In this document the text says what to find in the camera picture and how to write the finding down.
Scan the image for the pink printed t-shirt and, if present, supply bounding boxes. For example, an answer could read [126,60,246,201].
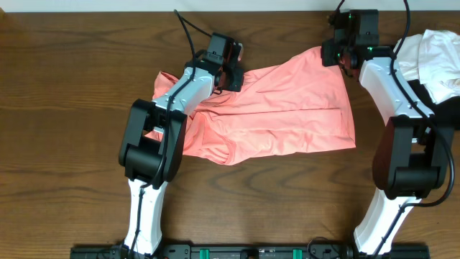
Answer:
[144,45,357,166]

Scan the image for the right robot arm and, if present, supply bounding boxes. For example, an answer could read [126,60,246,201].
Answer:
[321,9,455,258]

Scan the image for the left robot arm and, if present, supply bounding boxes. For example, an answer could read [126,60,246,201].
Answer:
[119,33,244,258]

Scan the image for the black fabric container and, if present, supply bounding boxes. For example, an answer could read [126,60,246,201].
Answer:
[408,80,459,131]

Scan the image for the white crumpled cloth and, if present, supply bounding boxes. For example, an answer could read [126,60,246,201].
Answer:
[396,29,459,104]

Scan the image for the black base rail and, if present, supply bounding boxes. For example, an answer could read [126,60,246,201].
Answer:
[69,243,431,259]

